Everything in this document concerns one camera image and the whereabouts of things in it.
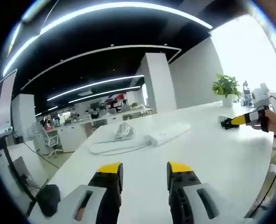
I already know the person's right hand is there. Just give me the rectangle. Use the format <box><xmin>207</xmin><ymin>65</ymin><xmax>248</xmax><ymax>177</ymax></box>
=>
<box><xmin>259</xmin><ymin>107</ymin><xmax>276</xmax><ymax>139</ymax></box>

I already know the folded white cloth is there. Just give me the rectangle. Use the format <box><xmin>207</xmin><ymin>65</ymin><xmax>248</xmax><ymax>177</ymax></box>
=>
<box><xmin>87</xmin><ymin>135</ymin><xmax>152</xmax><ymax>156</ymax></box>

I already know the white office chair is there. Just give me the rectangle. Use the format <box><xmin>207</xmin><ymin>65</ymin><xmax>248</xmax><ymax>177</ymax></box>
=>
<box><xmin>37</xmin><ymin>127</ymin><xmax>64</xmax><ymax>158</ymax></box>

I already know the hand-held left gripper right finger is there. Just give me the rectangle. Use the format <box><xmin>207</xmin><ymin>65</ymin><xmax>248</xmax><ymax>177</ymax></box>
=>
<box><xmin>167</xmin><ymin>161</ymin><xmax>220</xmax><ymax>224</ymax></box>

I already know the coiled white power strip cable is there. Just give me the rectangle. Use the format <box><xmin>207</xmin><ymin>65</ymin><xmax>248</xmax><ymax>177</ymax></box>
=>
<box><xmin>114</xmin><ymin>122</ymin><xmax>136</xmax><ymax>141</ymax></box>

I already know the blue and white robot model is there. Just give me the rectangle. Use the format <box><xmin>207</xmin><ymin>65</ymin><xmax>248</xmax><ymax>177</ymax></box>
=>
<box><xmin>241</xmin><ymin>80</ymin><xmax>252</xmax><ymax>106</ymax></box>

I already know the white desk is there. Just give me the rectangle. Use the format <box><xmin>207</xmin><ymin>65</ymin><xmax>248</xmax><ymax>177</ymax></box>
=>
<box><xmin>28</xmin><ymin>100</ymin><xmax>276</xmax><ymax>224</ymax></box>

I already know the monitor on black stand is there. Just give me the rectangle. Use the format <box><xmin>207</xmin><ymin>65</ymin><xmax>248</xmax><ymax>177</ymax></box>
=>
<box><xmin>0</xmin><ymin>69</ymin><xmax>38</xmax><ymax>210</ymax></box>

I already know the white power strip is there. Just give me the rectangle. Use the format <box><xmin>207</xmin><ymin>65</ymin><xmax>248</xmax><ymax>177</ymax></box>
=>
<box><xmin>149</xmin><ymin>122</ymin><xmax>191</xmax><ymax>147</ymax></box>

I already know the long ceiling light strip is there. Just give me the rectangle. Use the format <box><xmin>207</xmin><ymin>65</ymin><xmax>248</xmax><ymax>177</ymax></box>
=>
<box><xmin>2</xmin><ymin>1</ymin><xmax>213</xmax><ymax>77</ymax></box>

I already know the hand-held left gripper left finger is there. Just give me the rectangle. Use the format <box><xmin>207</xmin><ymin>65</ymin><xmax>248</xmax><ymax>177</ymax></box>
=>
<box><xmin>58</xmin><ymin>162</ymin><xmax>124</xmax><ymax>224</ymax></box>

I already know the black bag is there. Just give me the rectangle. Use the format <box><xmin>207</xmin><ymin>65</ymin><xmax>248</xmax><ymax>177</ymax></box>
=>
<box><xmin>35</xmin><ymin>184</ymin><xmax>61</xmax><ymax>217</ymax></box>

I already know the black charger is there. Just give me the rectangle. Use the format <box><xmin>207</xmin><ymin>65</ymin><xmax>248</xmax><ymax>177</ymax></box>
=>
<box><xmin>220</xmin><ymin>118</ymin><xmax>241</xmax><ymax>130</ymax></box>

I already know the short ceiling light strip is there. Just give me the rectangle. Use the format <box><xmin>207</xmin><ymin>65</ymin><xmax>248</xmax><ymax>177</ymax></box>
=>
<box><xmin>46</xmin><ymin>75</ymin><xmax>145</xmax><ymax>102</ymax></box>

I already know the green potted plant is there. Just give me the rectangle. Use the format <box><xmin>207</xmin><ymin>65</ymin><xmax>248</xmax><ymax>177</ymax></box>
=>
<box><xmin>212</xmin><ymin>74</ymin><xmax>242</xmax><ymax>108</ymax></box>

